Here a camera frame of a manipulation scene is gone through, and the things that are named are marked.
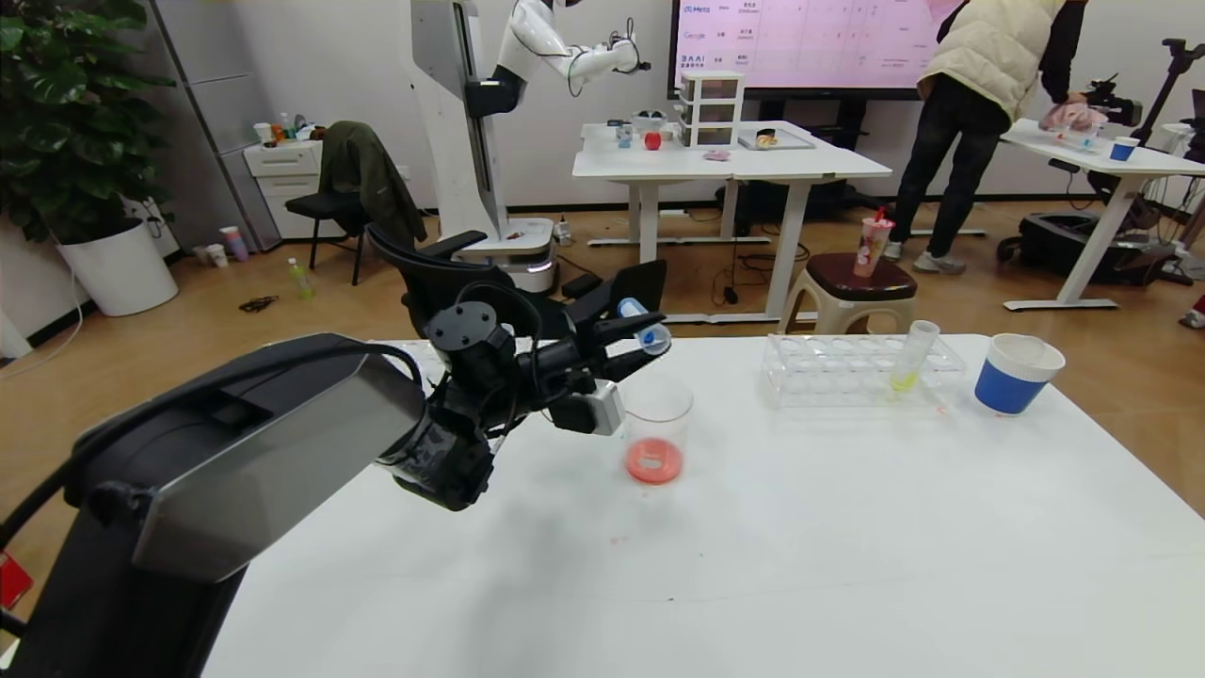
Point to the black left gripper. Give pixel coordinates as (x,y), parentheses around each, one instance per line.
(572,356)

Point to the test tube with blue pigment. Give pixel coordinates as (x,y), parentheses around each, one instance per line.
(633,309)

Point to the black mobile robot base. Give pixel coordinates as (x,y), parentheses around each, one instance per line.
(1064,247)

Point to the clear glass beaker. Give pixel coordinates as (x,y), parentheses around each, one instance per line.
(656,461)

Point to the clear acrylic test tube rack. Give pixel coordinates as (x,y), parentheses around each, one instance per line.
(852,375)

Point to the test tube with yellow pigment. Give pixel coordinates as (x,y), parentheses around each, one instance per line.
(906,377)

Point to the white standing desk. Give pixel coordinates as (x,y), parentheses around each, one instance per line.
(1167,162)
(715,167)

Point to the small pink object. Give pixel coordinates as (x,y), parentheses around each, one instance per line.
(717,155)

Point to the black office chair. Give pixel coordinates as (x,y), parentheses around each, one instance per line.
(424,273)

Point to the white drawer organizer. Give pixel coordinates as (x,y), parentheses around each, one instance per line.
(713,110)

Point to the grey tray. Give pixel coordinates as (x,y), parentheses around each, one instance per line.
(776,141)

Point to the pink drink cup with straw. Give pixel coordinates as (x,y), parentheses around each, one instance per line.
(869,248)

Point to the brown plastic stool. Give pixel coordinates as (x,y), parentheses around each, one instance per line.
(899,282)

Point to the white humanoid robot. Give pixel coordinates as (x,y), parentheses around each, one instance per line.
(452,94)

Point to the olive green jacket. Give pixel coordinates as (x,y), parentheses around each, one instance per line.
(372,176)

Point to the black display stand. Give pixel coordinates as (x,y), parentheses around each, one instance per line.
(843,118)

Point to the green drink bottle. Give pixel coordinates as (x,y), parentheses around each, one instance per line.
(298,280)

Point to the black side chair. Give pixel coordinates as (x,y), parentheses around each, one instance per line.
(320,204)

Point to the large display screen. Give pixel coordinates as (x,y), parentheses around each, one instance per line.
(800,47)

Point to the blue and white paper cup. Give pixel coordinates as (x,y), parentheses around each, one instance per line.
(1003,391)

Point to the white drawer cabinet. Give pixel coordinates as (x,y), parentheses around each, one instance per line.
(285,176)

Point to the small white cup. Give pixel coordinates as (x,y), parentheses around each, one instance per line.
(216,255)

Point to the person in cream jacket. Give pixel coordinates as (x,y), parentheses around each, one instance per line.
(988,56)

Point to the grey tall cabinet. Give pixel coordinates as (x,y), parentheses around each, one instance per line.
(216,94)

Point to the pink cloth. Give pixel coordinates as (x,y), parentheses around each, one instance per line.
(1073,117)

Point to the white plant pot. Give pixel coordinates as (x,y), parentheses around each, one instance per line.
(115,271)

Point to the small blue paper cup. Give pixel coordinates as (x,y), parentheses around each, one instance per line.
(1122,151)

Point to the green leafy plant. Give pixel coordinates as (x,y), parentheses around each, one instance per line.
(66,122)

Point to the red flat object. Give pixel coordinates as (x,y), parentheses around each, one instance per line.
(8,579)

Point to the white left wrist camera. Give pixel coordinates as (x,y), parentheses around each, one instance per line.
(598,410)

